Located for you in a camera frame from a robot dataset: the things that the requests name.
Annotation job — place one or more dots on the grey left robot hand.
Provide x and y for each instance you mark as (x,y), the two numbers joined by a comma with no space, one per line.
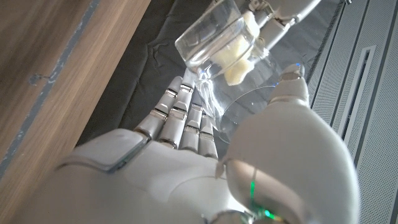
(280,18)

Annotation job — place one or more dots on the yellow sponge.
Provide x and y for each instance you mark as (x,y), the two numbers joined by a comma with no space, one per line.
(236,74)

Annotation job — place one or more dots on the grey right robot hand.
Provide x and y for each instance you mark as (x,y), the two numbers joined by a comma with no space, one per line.
(155,186)

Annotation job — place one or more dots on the clear glass cup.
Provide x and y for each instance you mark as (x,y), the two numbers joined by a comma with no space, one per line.
(211,37)

